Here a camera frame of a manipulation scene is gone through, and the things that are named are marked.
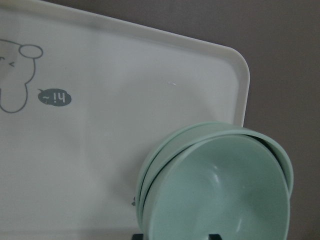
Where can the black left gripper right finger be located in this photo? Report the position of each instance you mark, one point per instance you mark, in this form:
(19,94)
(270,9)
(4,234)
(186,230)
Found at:
(214,237)

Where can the cream rabbit tray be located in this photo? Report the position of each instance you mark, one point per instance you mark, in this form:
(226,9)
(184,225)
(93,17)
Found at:
(84,100)

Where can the green bowl on tray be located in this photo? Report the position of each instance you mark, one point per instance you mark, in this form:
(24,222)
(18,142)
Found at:
(173,145)

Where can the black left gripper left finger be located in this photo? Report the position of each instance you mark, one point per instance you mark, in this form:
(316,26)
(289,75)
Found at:
(137,236)

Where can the green bowl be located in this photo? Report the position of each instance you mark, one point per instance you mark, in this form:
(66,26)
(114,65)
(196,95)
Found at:
(173,145)
(232,186)

